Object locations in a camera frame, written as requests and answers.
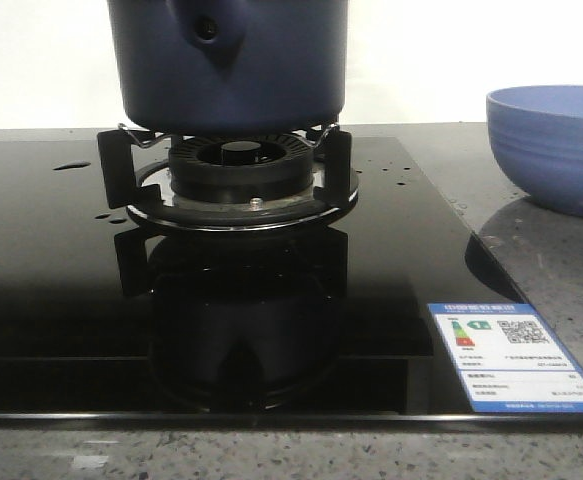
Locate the dark blue pot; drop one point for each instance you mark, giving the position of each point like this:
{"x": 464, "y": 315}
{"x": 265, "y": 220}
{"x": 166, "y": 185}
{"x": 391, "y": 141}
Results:
{"x": 230, "y": 67}

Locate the blue ceramic bowl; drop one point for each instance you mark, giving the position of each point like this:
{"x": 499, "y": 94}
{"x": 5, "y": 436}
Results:
{"x": 536, "y": 137}

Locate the blue energy label sticker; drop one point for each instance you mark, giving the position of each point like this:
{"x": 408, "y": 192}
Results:
{"x": 508, "y": 360}

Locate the right gas burner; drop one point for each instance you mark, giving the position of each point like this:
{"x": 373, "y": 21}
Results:
{"x": 229, "y": 183}

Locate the black glass gas stove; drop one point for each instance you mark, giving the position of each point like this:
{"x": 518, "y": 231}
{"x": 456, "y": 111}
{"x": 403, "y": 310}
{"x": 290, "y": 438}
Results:
{"x": 104, "y": 322}

